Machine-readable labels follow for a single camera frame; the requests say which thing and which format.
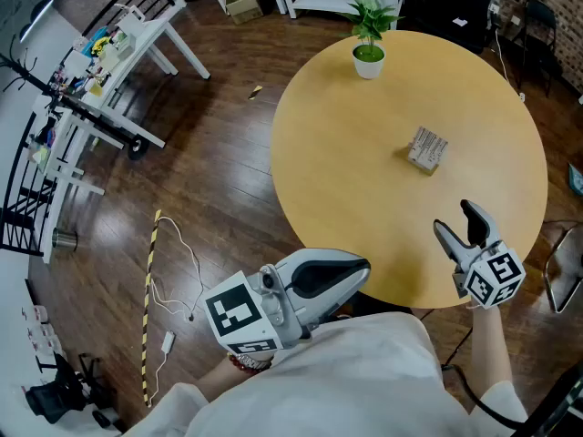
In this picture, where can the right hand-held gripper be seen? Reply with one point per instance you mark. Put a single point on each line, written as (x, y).
(494, 276)

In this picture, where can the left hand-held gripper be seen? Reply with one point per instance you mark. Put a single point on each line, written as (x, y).
(237, 310)

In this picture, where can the white card stand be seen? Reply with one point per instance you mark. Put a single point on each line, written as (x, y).
(428, 150)

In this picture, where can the person's right forearm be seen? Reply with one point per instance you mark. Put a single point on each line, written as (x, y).
(489, 348)

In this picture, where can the person's left forearm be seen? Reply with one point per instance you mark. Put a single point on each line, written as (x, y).
(228, 378)

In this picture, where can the person's white shirt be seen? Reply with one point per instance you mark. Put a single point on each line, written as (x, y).
(341, 380)

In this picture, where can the white power adapter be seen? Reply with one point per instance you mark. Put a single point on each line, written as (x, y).
(168, 342)

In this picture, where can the yellow black striped floor strip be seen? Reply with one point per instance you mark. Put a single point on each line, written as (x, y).
(148, 298)

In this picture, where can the small yellow black tape piece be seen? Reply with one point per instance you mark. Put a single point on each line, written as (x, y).
(255, 92)

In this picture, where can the black folding chair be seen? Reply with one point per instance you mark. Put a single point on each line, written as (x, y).
(539, 34)

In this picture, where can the green plant in white pot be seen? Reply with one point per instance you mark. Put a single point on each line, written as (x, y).
(370, 39)

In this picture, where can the metal cup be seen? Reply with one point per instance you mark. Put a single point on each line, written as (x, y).
(64, 239)

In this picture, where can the small white side table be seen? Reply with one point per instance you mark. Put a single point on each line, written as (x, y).
(64, 162)

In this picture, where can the cardboard box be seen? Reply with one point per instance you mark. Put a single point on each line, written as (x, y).
(243, 3)

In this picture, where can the white cluttered table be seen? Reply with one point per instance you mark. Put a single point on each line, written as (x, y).
(114, 62)

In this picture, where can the black metal chair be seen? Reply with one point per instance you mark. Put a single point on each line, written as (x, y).
(25, 198)

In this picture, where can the metal frame chair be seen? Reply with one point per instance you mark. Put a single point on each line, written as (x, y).
(567, 267)

